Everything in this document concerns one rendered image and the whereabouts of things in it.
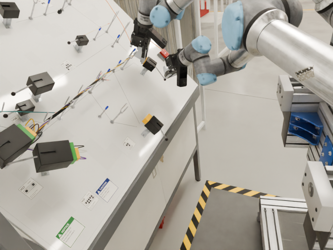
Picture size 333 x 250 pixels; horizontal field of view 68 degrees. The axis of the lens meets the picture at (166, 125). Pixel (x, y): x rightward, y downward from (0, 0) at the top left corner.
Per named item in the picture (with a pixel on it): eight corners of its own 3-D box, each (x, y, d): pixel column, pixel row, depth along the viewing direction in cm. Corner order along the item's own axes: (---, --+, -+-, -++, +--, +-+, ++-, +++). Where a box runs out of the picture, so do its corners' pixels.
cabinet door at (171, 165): (197, 145, 182) (193, 97, 159) (167, 205, 143) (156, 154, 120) (194, 144, 183) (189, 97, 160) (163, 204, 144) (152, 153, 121)
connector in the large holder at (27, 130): (12, 132, 72) (15, 126, 69) (21, 127, 74) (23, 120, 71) (28, 146, 73) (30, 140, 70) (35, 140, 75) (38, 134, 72)
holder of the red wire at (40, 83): (3, 100, 84) (7, 81, 76) (39, 88, 93) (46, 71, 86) (12, 112, 84) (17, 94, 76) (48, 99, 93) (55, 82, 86)
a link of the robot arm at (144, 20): (157, 11, 110) (152, 19, 105) (155, 21, 114) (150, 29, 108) (140, 6, 110) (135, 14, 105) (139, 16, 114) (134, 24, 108)
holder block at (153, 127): (157, 149, 113) (170, 140, 106) (137, 131, 111) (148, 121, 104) (161, 143, 116) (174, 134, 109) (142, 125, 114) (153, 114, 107)
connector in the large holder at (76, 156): (64, 148, 79) (68, 142, 76) (73, 146, 80) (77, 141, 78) (68, 164, 77) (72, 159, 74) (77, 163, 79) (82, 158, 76)
